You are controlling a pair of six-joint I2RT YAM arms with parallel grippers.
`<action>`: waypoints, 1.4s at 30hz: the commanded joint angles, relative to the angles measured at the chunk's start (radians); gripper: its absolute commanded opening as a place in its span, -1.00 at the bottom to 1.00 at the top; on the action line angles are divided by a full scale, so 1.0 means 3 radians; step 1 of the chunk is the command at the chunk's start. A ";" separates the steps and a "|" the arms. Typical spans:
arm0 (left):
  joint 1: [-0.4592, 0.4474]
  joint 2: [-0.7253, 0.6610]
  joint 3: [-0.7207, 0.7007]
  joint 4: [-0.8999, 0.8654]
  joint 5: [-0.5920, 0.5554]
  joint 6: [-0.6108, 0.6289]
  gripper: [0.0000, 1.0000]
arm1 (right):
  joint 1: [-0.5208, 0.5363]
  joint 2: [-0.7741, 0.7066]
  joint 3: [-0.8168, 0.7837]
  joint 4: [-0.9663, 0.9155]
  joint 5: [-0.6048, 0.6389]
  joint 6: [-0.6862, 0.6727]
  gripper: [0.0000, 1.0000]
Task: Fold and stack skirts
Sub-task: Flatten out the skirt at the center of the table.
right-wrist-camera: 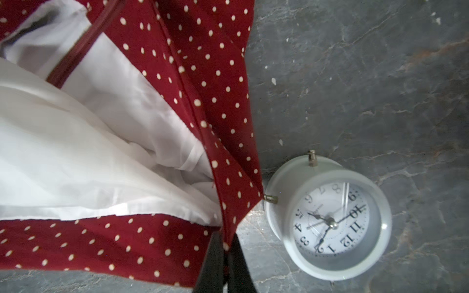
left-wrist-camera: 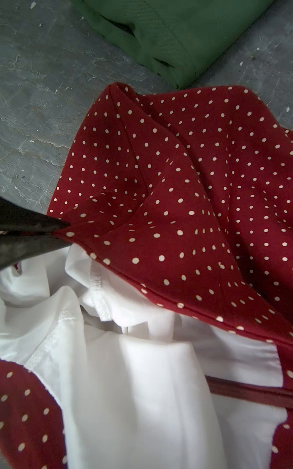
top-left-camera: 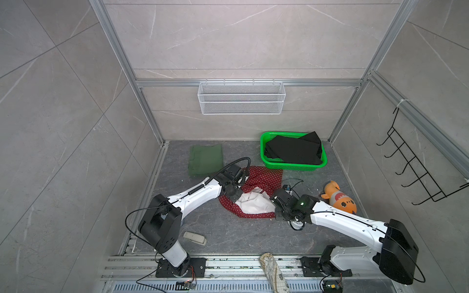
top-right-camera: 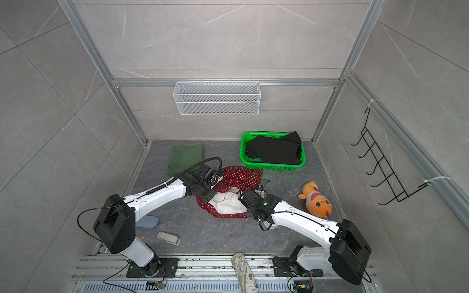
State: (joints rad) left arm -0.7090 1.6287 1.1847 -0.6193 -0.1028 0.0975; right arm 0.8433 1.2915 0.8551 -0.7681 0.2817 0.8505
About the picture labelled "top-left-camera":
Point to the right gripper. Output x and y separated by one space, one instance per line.
277 214

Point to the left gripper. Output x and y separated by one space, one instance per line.
234 198

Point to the red polka dot skirt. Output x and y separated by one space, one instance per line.
255 201

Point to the green skirt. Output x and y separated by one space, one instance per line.
205 160

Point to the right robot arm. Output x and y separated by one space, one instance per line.
387 247

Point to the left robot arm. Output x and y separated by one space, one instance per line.
159 224

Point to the green plastic basket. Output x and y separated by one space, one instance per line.
278 163

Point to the orange plush toy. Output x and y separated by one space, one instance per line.
338 199

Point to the black skirt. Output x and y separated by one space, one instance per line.
306 149

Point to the beige remote control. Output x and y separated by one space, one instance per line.
195 238

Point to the patterned rolled cloth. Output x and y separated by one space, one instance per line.
274 274

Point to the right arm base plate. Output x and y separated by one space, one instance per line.
321 267

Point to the white wire wall basket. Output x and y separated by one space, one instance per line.
241 98

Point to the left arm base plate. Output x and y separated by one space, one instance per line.
194 266

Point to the black wall hook rack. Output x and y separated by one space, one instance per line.
432 190

